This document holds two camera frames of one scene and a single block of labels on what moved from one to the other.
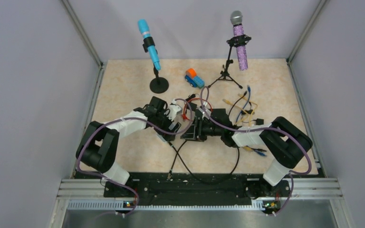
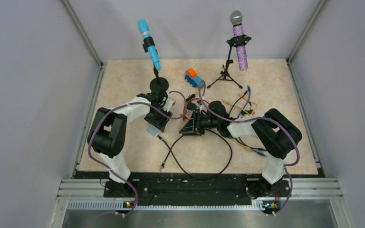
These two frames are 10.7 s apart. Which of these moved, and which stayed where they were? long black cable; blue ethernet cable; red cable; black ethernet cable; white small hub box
Moved: long black cable; white small hub box
Stayed: black ethernet cable; red cable; blue ethernet cable
